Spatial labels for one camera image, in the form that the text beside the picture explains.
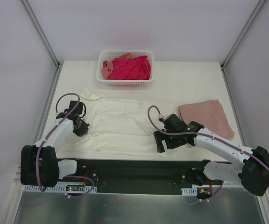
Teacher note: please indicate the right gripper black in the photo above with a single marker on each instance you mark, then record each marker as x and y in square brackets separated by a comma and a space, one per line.
[166, 140]

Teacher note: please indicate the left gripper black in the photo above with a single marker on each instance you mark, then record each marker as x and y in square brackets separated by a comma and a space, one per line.
[82, 129]

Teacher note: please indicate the cream white t shirt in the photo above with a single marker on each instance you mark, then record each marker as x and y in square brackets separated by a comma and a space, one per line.
[118, 127]

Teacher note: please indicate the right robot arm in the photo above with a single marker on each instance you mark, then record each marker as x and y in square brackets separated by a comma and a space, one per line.
[245, 165]

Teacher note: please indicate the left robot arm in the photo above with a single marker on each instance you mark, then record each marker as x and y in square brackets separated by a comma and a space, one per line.
[39, 163]

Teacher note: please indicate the folded pink t shirt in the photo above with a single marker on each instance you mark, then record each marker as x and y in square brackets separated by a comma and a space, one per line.
[210, 114]

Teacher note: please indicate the salmon t shirt in basket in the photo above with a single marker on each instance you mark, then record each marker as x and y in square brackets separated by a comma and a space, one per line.
[108, 67]

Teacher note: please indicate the red t shirt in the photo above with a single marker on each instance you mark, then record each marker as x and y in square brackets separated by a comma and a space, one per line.
[137, 68]

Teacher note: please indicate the white plastic laundry basket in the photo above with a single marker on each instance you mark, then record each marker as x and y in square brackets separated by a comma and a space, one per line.
[109, 55]

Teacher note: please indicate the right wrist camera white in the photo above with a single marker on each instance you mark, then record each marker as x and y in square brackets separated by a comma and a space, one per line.
[161, 117]

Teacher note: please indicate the right white cable duct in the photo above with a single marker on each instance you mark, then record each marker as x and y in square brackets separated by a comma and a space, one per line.
[189, 191]

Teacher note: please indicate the white cable duct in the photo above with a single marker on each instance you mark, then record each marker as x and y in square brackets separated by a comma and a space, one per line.
[189, 191]
[63, 188]

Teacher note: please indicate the left white cable duct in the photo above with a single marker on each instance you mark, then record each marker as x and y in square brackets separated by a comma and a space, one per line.
[63, 188]

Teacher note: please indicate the left aluminium frame post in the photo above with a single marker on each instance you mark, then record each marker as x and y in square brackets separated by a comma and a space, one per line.
[29, 11]

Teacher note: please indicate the aluminium frame post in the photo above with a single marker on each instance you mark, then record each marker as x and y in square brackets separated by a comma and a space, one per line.
[29, 11]
[249, 22]

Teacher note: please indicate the right aluminium frame post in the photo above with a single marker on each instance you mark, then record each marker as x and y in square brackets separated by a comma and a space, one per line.
[249, 22]

